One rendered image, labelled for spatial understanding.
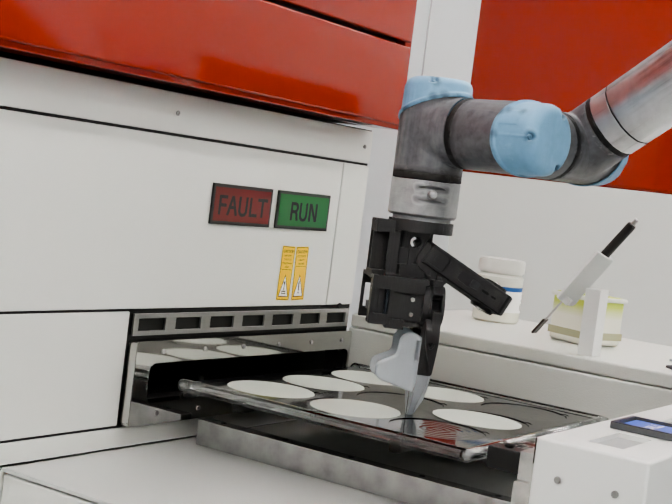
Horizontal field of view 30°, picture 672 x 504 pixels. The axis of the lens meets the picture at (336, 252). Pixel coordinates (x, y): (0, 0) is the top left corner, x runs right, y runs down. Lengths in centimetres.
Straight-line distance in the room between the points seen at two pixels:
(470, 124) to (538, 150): 8
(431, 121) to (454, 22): 372
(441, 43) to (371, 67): 332
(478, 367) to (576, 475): 66
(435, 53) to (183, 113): 354
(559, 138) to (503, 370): 45
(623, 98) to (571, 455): 46
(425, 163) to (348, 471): 34
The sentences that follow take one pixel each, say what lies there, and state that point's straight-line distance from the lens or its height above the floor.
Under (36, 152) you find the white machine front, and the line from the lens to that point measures 126.
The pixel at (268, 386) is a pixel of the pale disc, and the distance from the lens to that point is 145.
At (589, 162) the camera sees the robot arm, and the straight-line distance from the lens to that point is 137.
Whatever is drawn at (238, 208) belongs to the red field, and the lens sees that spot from 151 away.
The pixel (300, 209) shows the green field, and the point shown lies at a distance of 161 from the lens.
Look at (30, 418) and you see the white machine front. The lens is 132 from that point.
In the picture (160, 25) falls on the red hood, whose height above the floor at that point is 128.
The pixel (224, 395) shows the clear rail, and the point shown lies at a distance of 138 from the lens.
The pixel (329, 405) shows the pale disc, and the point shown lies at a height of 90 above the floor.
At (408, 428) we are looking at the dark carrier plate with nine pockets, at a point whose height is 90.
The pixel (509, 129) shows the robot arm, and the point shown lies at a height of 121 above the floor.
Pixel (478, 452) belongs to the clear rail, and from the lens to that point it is 124.
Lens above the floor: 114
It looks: 3 degrees down
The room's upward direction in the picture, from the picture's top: 7 degrees clockwise
